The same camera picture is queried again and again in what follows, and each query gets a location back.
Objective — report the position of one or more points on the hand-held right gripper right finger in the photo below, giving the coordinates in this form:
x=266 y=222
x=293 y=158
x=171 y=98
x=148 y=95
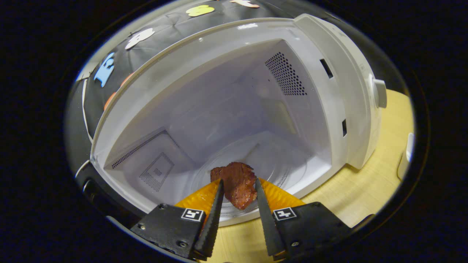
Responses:
x=267 y=223

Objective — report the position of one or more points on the brown meat piece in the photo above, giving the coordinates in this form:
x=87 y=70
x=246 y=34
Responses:
x=239 y=186

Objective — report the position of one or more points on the small white rectangular tray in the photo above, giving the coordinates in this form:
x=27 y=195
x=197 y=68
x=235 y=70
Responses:
x=407 y=153

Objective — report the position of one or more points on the white microwave oven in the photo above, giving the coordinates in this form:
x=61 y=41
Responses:
x=219 y=109

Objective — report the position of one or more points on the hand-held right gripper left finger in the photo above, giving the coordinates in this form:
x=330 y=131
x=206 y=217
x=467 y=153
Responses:
x=214 y=223

